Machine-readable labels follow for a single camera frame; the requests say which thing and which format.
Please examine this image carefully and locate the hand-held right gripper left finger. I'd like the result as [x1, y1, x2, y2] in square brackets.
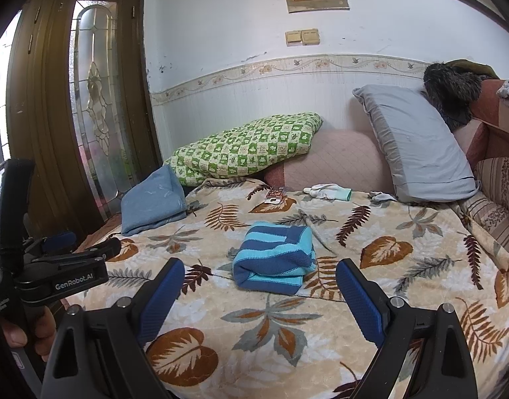
[41, 258, 185, 399]

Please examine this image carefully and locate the blue striped knit sweater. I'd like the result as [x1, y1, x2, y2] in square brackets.
[232, 221, 317, 296]

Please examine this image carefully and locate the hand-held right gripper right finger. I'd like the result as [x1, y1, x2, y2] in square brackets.
[335, 259, 479, 399]

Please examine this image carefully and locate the folded light blue cloth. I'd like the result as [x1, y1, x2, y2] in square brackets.
[121, 164, 188, 237]

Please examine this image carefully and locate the small grey sock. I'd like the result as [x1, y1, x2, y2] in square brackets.
[368, 191, 398, 205]

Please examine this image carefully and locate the person's left hand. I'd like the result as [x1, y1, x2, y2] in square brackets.
[1, 305, 58, 363]

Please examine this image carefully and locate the green patterned pillow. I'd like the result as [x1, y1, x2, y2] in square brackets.
[163, 112, 324, 188]

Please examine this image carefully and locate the brown wooden glass door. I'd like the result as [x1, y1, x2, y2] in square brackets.
[5, 0, 163, 235]

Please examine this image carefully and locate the striped beige cushion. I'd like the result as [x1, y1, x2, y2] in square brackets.
[457, 156, 509, 260]

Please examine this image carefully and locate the olive green coat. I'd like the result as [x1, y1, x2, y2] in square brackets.
[446, 60, 503, 80]

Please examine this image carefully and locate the pink brown upholstered backrest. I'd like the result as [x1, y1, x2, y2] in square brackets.
[452, 77, 509, 167]

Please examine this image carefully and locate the white sock with teal cuff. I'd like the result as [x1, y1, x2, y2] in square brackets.
[303, 184, 353, 201]

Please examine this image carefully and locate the pink quilted cushion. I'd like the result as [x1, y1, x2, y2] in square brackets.
[263, 129, 394, 194]

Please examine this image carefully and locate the leaf print beige blanket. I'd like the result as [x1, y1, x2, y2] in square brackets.
[61, 177, 509, 399]

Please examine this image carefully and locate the grey pillow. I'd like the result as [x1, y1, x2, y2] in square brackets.
[353, 84, 480, 203]

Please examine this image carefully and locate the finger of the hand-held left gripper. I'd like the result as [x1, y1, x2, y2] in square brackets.
[30, 237, 122, 264]
[26, 232, 78, 254]

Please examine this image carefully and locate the dark fur hat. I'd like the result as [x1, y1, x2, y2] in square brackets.
[423, 62, 484, 131]

